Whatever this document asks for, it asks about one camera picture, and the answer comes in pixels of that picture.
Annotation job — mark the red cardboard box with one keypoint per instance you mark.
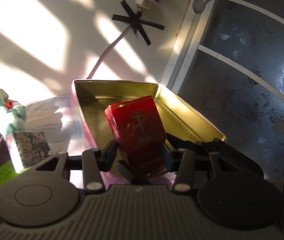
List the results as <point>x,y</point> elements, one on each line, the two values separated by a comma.
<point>137,130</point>

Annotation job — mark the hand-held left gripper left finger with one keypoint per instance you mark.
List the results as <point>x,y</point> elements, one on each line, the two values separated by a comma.
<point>113,155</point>

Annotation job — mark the black tape cross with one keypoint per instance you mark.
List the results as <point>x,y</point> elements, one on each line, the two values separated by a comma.
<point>134,21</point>

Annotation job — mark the small patterned box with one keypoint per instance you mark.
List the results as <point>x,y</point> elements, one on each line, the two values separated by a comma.
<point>29,147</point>

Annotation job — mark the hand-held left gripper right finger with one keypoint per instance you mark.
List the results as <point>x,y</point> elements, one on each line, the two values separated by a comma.
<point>168,155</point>

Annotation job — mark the butterfly patterned glass door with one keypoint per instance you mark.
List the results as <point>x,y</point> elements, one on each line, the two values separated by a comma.
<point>244,55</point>

